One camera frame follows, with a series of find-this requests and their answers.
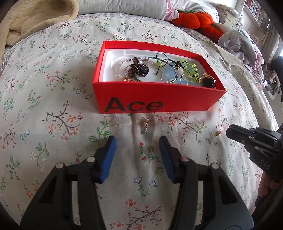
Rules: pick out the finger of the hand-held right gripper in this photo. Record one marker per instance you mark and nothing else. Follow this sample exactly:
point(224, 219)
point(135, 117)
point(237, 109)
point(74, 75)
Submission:
point(237, 137)
point(241, 130)

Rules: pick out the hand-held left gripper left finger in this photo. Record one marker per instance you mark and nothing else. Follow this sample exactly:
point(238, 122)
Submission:
point(108, 159)

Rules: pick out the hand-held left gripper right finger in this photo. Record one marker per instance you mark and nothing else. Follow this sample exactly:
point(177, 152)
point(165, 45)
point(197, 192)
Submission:
point(167, 159)

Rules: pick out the small gold stud earring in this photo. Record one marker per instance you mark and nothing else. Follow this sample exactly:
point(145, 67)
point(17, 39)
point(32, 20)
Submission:
point(218, 133)

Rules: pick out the gold dangle earring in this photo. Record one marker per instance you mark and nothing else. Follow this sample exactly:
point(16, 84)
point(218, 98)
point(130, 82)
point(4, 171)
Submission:
point(146, 122)

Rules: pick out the red cardboard box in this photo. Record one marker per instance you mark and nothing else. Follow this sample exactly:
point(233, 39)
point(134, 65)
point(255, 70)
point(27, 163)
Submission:
point(176, 104)

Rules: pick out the person's right hand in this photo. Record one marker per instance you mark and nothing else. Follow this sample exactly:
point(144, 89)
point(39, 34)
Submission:
point(267, 185)

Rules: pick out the floral patterned cloth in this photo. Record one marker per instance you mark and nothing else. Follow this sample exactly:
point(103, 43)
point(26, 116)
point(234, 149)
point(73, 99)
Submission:
point(269, 73)

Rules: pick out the cream cloth piece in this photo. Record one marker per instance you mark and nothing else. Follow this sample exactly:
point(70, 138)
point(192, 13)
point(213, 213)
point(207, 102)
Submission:
point(230, 54)

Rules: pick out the crumpled white grey clothes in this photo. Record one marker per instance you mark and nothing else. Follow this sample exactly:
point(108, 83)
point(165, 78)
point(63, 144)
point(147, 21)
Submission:
point(238, 37)

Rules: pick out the stack of books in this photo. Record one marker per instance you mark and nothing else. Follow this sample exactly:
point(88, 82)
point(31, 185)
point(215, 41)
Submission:
point(230, 15)

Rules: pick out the orange plush toy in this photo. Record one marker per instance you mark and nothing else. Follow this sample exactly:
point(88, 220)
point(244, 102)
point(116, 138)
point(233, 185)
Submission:
point(192, 21)

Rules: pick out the white bookshelf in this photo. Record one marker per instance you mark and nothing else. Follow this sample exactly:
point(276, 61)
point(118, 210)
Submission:
point(256, 11)

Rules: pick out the pink striped cloth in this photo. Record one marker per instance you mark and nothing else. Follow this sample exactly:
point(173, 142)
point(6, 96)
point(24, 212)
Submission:
point(171, 11)

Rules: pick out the grey quilted pillow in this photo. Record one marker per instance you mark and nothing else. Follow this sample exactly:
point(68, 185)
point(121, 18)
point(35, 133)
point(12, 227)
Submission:
point(121, 8)

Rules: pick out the beige fleece blanket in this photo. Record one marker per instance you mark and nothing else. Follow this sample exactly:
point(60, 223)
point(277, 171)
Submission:
point(33, 22)

